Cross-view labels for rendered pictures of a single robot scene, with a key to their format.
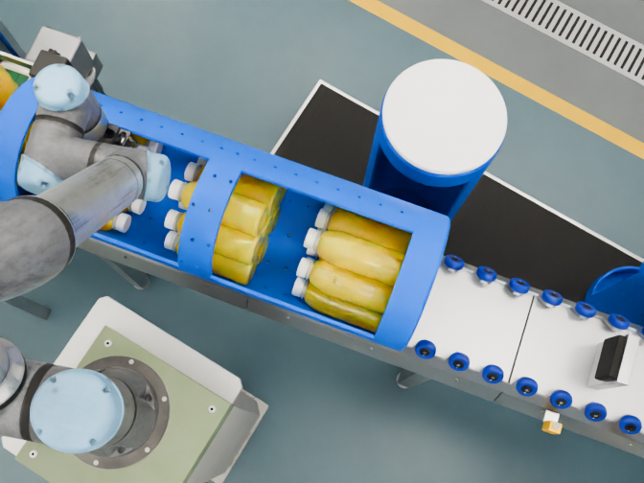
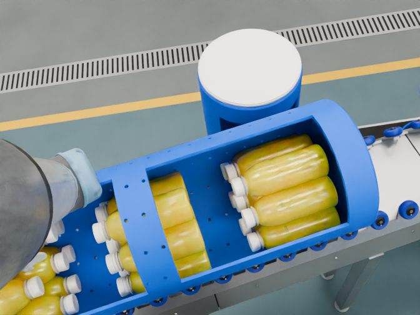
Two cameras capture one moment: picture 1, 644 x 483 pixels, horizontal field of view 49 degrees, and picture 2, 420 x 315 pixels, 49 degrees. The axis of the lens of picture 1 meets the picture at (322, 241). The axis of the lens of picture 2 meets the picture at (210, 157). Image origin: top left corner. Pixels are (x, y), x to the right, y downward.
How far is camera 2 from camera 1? 58 cm
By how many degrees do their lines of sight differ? 20
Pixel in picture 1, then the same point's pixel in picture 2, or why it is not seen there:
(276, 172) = (173, 152)
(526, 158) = not seen: hidden behind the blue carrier
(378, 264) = (305, 161)
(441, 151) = (267, 85)
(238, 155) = (132, 164)
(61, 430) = not seen: outside the picture
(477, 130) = (278, 59)
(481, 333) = (399, 182)
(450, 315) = not seen: hidden behind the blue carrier
